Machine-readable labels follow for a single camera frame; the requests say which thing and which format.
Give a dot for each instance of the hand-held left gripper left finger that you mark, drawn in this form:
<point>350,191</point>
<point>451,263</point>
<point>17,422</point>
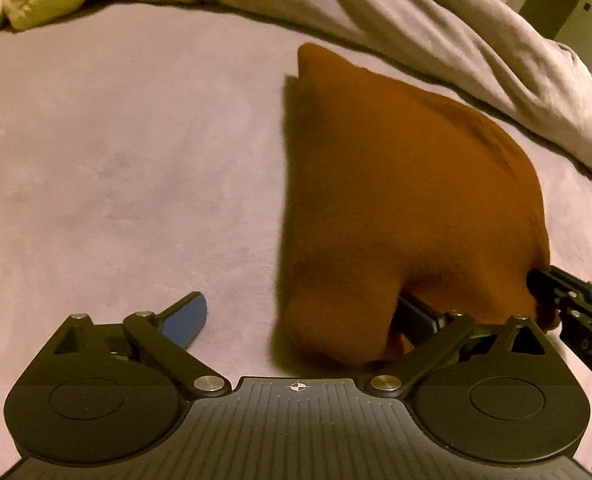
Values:
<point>186,317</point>

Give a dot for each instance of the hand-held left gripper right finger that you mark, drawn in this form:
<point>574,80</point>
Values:
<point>418,317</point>

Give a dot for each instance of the grey rumpled blanket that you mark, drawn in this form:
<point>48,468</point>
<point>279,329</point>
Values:
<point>376,10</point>

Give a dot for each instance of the purple bed sheet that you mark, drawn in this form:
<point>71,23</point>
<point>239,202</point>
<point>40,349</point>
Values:
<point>126,160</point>

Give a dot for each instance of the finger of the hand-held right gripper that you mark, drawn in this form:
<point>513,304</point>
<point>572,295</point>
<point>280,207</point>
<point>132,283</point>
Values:
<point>583,305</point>
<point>551,280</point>

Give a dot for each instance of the brown button shirt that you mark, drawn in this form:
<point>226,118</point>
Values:
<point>401,185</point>

